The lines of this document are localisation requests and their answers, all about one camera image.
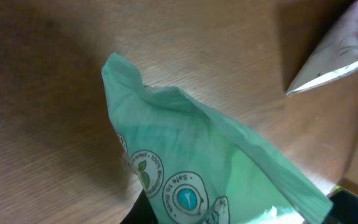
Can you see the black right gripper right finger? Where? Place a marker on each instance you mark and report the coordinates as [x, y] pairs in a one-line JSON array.
[[344, 210]]

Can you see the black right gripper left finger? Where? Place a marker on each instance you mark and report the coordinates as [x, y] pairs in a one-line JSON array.
[[141, 212]]

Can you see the teal wet wipes packet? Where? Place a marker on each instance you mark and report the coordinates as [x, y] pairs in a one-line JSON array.
[[197, 165]]

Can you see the white tube brown cap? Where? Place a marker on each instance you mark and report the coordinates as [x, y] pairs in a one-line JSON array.
[[335, 57]]

